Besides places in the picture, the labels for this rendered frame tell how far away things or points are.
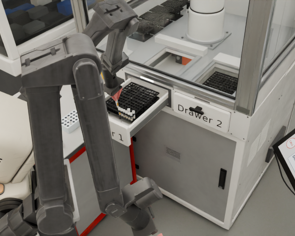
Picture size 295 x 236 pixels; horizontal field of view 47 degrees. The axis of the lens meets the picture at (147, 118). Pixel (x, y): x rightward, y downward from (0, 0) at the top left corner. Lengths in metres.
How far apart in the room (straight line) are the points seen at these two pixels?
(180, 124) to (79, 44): 1.25
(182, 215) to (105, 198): 1.50
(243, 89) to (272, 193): 1.17
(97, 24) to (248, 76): 0.67
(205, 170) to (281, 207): 0.71
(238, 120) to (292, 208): 1.04
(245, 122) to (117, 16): 0.79
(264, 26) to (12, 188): 0.95
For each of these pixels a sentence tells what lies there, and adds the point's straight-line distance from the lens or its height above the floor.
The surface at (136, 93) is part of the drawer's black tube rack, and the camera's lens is 1.69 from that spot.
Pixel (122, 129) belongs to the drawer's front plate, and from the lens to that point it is 1.47.
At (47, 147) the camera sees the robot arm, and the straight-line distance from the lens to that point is 0.67.
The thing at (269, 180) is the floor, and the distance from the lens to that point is 2.54.
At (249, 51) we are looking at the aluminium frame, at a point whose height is 1.24.
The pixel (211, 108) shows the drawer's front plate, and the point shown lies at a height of 0.92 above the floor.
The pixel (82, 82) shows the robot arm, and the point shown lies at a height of 1.59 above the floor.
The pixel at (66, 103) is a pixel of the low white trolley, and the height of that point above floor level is 0.76.
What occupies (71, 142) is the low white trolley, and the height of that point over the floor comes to 0.76.
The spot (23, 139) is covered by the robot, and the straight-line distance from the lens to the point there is 0.87.
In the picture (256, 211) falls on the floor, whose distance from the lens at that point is 2.36.
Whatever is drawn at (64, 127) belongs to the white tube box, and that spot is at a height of 0.80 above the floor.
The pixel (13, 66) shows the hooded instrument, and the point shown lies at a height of 0.87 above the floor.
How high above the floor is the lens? 1.89
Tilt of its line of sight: 40 degrees down
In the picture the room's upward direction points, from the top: 4 degrees counter-clockwise
